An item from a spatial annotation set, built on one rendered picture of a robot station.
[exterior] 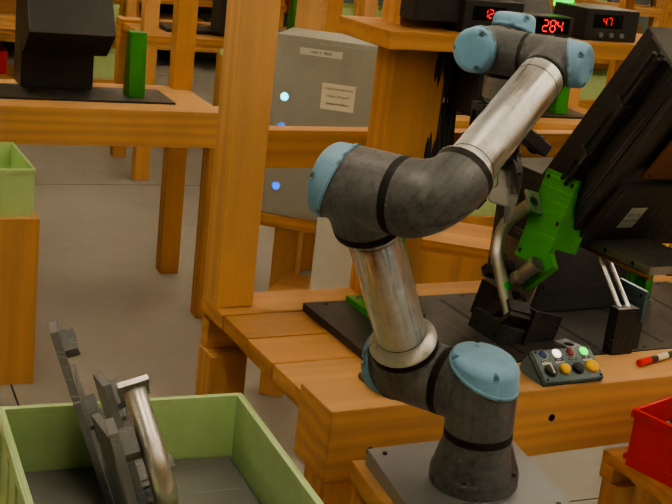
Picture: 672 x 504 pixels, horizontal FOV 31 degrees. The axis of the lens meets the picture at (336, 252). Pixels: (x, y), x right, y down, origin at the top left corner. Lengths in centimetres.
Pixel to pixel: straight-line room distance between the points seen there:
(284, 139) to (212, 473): 97
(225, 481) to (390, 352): 36
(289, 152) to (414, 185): 115
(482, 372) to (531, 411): 55
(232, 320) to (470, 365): 86
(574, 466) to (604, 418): 171
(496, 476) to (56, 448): 73
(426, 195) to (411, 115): 116
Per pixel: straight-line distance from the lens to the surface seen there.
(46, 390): 444
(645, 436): 242
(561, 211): 267
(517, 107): 182
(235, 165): 265
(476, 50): 198
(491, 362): 197
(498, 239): 276
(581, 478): 424
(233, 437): 214
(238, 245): 271
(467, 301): 293
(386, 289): 186
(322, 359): 251
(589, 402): 256
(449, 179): 168
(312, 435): 231
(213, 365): 279
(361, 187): 170
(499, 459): 201
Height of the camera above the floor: 181
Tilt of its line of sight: 17 degrees down
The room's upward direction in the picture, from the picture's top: 7 degrees clockwise
